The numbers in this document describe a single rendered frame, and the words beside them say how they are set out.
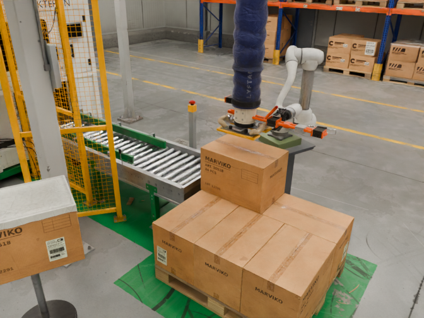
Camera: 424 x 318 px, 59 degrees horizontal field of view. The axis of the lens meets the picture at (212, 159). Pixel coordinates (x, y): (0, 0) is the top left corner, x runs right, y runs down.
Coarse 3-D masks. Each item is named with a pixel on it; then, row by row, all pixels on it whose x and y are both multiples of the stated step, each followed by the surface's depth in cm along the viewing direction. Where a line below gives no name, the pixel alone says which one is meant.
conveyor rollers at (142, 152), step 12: (84, 132) 439; (96, 132) 435; (108, 144) 405; (120, 144) 406; (132, 144) 408; (144, 144) 410; (144, 156) 379; (156, 156) 379; (168, 156) 380; (180, 156) 381; (192, 156) 382; (144, 168) 356; (156, 168) 356; (168, 168) 356; (180, 168) 357; (192, 168) 357
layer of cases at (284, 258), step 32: (160, 224) 278; (192, 224) 278; (224, 224) 279; (256, 224) 279; (288, 224) 280; (320, 224) 280; (352, 224) 289; (160, 256) 289; (192, 256) 264; (224, 256) 247; (256, 256) 247; (288, 256) 248; (320, 256) 248; (224, 288) 256; (256, 288) 237; (288, 288) 222; (320, 288) 256
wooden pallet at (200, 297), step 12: (156, 276) 302; (168, 276) 292; (180, 288) 290; (192, 288) 291; (204, 300) 280; (216, 300) 266; (324, 300) 280; (216, 312) 271; (228, 312) 270; (312, 312) 257
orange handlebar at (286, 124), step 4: (228, 112) 297; (232, 112) 294; (260, 116) 286; (260, 120) 282; (264, 120) 280; (280, 124) 273; (284, 124) 271; (288, 124) 269; (292, 124) 272; (296, 124) 271; (288, 128) 270; (292, 128) 268; (308, 128) 266; (312, 128) 265
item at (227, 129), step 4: (220, 128) 294; (224, 128) 293; (228, 128) 294; (228, 132) 289; (232, 132) 287; (236, 132) 287; (240, 132) 286; (244, 132) 285; (248, 132) 286; (240, 136) 284; (244, 136) 282; (248, 136) 281; (252, 136) 280; (256, 136) 281; (252, 140) 278
